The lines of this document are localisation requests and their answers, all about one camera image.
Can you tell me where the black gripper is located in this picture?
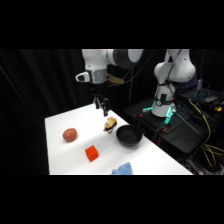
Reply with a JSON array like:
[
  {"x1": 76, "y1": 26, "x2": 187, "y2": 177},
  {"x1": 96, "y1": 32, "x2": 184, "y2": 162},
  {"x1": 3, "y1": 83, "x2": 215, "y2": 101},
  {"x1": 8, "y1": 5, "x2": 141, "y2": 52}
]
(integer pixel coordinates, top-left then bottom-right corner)
[{"x1": 89, "y1": 81, "x2": 110, "y2": 118}]

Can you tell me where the red cube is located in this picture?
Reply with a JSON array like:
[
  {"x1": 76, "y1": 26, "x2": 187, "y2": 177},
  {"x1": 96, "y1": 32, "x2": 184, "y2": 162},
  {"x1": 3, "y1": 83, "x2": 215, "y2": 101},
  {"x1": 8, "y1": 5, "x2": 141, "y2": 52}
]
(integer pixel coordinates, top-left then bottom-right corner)
[{"x1": 84, "y1": 145, "x2": 100, "y2": 163}]

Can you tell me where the black bowl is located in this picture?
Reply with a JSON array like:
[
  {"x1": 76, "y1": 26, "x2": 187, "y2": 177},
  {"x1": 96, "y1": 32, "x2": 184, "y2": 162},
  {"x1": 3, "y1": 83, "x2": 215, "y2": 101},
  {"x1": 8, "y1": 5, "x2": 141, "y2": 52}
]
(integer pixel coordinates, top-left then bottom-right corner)
[{"x1": 115, "y1": 124, "x2": 144, "y2": 148}]

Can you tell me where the yellow brown plush toy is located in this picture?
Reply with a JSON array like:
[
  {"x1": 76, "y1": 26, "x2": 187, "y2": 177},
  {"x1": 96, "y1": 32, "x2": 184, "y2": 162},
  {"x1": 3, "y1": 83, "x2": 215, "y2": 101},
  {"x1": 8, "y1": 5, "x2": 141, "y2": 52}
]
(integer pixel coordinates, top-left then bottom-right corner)
[{"x1": 102, "y1": 116, "x2": 119, "y2": 133}]

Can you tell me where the reddish brown potato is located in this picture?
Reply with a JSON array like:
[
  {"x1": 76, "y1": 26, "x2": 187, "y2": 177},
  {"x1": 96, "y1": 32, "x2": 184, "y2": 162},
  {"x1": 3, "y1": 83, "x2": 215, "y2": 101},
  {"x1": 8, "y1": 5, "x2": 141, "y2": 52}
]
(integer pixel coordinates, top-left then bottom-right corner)
[{"x1": 62, "y1": 127, "x2": 79, "y2": 143}]

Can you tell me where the blue cloth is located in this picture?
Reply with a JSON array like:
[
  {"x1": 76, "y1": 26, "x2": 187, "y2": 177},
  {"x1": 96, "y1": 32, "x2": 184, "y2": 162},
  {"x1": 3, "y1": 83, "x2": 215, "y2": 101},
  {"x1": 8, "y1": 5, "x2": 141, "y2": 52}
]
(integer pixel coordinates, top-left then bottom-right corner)
[{"x1": 110, "y1": 161, "x2": 134, "y2": 176}]

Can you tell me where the black curtain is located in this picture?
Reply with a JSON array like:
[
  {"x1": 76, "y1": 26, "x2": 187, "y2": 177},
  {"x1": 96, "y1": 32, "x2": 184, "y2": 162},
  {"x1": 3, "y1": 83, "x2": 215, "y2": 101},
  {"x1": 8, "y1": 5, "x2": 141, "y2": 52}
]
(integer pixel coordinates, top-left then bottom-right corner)
[{"x1": 0, "y1": 49, "x2": 224, "y2": 176}]

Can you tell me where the black robot stand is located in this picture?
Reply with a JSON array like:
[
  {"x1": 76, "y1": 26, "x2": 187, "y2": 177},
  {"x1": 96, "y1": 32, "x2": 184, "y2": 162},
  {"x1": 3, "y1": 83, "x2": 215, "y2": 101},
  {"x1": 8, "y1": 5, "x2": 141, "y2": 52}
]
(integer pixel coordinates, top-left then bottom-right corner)
[{"x1": 122, "y1": 97, "x2": 214, "y2": 164}]

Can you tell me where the keyboard with teal lights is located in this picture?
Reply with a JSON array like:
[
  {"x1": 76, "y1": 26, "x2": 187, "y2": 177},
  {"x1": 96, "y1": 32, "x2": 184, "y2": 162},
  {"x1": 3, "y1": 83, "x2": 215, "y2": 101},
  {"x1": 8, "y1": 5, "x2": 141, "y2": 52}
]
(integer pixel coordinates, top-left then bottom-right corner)
[{"x1": 185, "y1": 87, "x2": 224, "y2": 103}]

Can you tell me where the yellow cable bundle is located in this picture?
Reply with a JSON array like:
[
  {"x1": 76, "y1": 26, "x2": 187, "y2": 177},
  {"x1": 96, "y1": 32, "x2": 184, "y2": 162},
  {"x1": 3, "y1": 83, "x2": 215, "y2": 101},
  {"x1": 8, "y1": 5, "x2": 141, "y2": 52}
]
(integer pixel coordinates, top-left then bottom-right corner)
[{"x1": 187, "y1": 98, "x2": 224, "y2": 169}]

